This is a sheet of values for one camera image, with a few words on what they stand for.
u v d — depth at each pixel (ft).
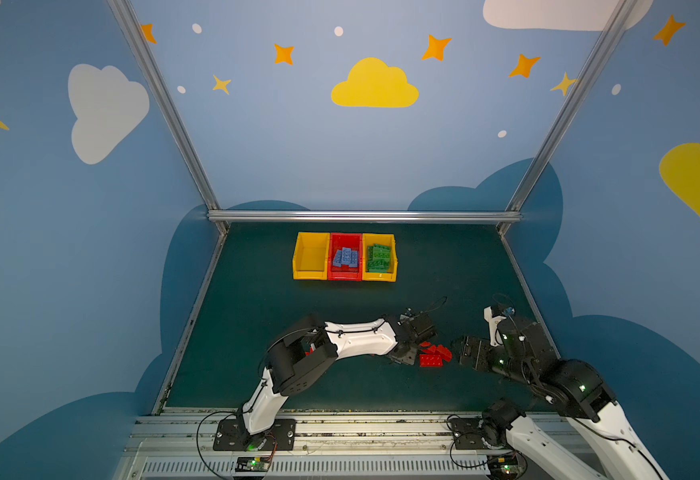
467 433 2.44
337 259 3.53
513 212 3.84
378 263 3.49
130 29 2.31
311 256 3.60
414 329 2.27
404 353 2.58
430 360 2.83
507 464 2.35
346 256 3.56
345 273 3.35
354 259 3.62
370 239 3.55
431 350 2.83
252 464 2.32
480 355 1.98
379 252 3.56
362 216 3.49
